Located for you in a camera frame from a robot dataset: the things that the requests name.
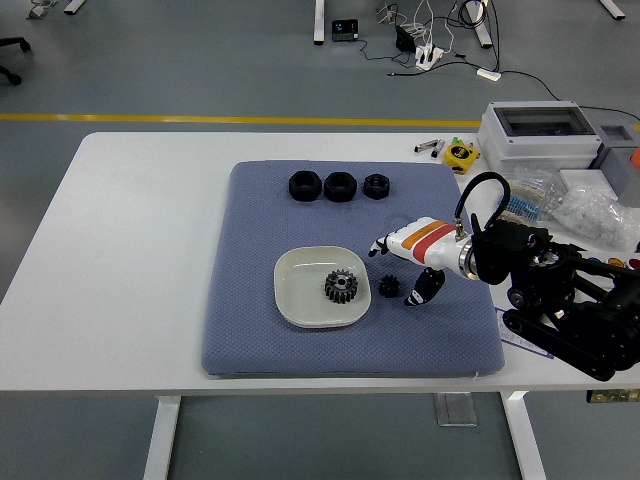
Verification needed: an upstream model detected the black power adapter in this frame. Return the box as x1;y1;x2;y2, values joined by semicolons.
395;24;419;53

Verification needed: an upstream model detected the grey metal floor plate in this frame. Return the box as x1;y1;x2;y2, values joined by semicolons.
433;393;479;428

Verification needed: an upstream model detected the large black gear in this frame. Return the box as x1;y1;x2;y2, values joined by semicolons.
323;268;360;305

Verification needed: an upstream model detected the white cable bundle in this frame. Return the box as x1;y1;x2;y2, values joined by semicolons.
412;0;457;54

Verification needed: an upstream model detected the long black floor cable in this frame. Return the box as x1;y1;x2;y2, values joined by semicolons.
499;69;640;132

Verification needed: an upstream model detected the black terminal strip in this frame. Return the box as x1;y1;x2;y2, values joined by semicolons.
586;388;640;404

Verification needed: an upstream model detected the black device with screen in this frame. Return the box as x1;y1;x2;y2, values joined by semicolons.
331;18;360;43

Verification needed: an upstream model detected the white square plate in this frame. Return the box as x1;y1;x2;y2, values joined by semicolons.
272;243;372;330

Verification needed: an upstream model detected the grey box with orange button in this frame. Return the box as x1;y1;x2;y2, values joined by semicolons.
589;123;640;202

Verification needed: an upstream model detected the large black hex nut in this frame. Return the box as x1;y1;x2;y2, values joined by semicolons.
288;169;322;203
323;171;358;203

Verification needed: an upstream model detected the silver metal floor bracket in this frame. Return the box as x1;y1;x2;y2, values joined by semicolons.
27;0;59;20

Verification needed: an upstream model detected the white power strip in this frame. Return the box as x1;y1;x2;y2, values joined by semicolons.
414;44;445;70

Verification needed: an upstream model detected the small black hex nut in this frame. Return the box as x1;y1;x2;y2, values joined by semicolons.
362;172;392;200

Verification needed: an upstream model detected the blue-grey quilted mat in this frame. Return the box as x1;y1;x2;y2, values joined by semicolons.
201;159;506;379

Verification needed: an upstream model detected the bag of clear plastic parts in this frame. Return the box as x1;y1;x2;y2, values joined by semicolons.
548;183;640;251

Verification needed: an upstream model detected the purple-edged label card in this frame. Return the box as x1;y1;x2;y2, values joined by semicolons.
494;305;556;361

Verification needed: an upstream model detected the small white flat box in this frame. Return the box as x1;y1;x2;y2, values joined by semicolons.
558;168;614;192

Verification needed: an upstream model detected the grey electrical enclosure box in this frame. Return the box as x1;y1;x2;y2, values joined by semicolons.
476;100;604;180

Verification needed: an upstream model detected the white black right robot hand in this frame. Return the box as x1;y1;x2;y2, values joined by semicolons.
368;217;469;308

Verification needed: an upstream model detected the black office chair base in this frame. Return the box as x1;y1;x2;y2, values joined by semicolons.
0;37;32;86

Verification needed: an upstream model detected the black cable bundle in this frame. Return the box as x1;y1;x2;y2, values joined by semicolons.
455;0;502;74

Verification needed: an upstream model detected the yellow tape measure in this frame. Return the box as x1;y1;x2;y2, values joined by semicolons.
443;142;481;175

